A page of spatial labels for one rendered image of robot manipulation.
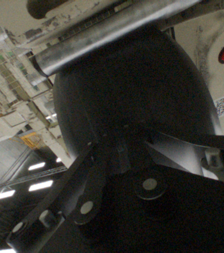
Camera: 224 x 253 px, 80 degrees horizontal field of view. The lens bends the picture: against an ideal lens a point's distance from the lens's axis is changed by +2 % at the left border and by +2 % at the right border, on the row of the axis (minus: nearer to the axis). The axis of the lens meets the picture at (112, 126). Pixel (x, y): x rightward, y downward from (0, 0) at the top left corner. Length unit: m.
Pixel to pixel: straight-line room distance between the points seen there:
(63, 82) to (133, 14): 0.18
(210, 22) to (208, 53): 0.07
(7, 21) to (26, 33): 0.03
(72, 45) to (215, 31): 0.35
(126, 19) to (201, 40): 0.23
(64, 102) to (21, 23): 0.13
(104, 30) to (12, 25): 0.14
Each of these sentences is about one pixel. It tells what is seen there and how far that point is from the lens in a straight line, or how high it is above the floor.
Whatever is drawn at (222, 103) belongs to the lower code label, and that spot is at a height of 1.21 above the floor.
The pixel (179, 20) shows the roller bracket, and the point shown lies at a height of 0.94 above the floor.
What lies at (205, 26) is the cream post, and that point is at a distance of 0.45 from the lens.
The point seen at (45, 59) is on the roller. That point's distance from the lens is 0.30.
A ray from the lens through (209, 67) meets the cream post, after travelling 0.48.
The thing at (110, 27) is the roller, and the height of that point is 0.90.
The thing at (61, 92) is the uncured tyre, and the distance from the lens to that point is 0.29.
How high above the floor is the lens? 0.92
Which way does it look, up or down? 29 degrees up
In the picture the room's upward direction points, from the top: 154 degrees clockwise
